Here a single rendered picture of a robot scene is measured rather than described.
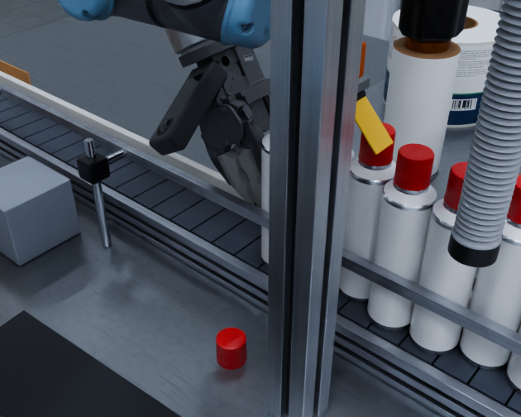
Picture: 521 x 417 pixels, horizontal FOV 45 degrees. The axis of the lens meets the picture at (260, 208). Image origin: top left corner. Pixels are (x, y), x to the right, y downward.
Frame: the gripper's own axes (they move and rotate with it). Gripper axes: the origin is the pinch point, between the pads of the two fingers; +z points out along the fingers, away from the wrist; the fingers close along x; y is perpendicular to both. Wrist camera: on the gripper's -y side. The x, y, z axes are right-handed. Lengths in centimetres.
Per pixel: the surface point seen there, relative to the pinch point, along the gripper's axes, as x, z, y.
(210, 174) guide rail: 11.6, -4.4, 3.9
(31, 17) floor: 348, -91, 173
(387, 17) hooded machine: 119, -6, 218
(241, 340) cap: -3.4, 10.2, -12.6
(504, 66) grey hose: -39.2, -11.0, -10.9
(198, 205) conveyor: 13.1, -1.3, 1.0
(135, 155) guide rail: 14.1, -11.1, -4.1
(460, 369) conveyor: -21.8, 18.8, -2.6
